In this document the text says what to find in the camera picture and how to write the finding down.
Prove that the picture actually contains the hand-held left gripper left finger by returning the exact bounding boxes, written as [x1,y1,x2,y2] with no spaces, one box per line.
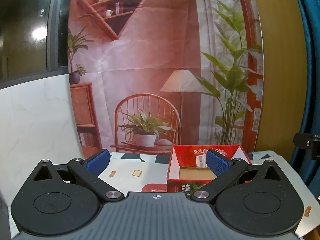
[29,149,125,203]

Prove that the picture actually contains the yellow wooden panel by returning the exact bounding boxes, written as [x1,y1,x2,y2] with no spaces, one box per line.
[251,0,308,153]

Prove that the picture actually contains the printed tablecloth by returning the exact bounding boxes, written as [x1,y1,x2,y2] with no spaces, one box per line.
[97,151,320,239]

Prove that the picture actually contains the red strawberry cardboard box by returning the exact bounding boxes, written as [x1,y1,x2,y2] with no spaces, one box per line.
[166,144,253,193]

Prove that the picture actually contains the blue curtain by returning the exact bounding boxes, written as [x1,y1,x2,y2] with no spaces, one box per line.
[290,0,320,188]

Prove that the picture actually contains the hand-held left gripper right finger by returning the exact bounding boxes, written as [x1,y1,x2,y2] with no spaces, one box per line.
[190,149,286,203]

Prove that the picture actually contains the dark window with frame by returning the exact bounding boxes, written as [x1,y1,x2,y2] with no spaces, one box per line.
[0,0,73,90]

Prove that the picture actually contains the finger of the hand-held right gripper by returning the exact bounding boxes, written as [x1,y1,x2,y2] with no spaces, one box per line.
[294,133,320,160]

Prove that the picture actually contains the printed room backdrop cloth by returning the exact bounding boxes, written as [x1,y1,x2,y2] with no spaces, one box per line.
[67,0,264,159]

